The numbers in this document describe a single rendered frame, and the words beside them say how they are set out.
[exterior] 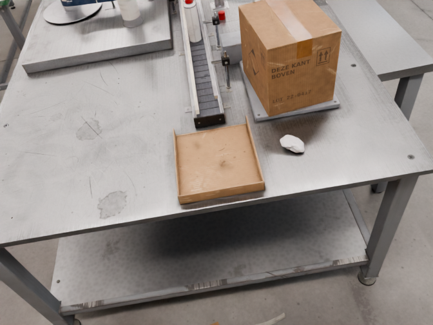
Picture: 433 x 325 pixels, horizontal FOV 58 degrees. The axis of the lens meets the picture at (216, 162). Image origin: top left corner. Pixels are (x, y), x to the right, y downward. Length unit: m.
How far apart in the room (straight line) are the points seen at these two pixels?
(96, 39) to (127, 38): 0.15
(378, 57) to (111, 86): 1.09
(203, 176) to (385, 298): 1.09
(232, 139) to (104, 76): 0.70
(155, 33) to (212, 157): 0.79
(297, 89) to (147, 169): 0.56
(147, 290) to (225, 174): 0.74
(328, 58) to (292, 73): 0.12
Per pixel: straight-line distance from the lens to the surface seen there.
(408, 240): 2.17
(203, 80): 1.54
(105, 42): 1.93
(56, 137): 1.58
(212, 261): 1.78
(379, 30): 1.90
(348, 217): 1.90
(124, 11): 1.96
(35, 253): 2.39
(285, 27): 1.33
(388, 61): 1.71
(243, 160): 1.28
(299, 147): 1.28
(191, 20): 1.72
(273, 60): 1.25
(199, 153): 1.32
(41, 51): 2.03
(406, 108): 1.87
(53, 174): 1.45
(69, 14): 2.24
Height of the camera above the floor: 1.78
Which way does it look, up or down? 48 degrees down
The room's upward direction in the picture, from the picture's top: 10 degrees counter-clockwise
